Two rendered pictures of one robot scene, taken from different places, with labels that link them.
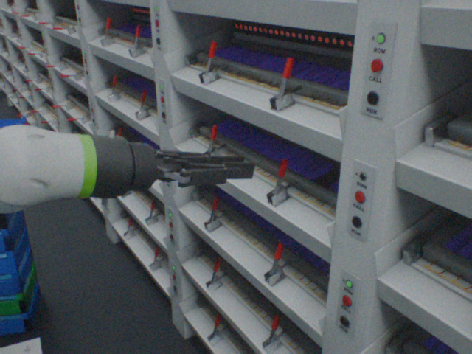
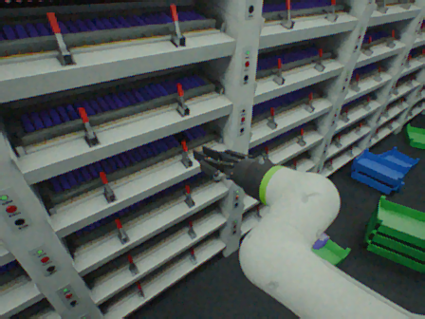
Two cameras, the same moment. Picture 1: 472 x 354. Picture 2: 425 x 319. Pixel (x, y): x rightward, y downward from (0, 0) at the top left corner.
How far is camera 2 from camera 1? 1.01 m
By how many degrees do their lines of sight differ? 80
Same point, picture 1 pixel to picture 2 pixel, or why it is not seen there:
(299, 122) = (207, 110)
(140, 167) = not seen: hidden behind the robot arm
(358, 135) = (239, 96)
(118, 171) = not seen: hidden behind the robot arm
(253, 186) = (166, 174)
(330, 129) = (221, 103)
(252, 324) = (175, 244)
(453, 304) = (262, 129)
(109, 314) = not seen: outside the picture
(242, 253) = (161, 218)
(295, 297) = (205, 196)
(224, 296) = (146, 262)
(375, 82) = (246, 71)
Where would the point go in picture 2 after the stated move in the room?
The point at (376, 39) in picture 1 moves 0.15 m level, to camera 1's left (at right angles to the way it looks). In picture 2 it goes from (246, 53) to (257, 67)
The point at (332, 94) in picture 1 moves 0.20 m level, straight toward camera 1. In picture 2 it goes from (197, 91) to (261, 94)
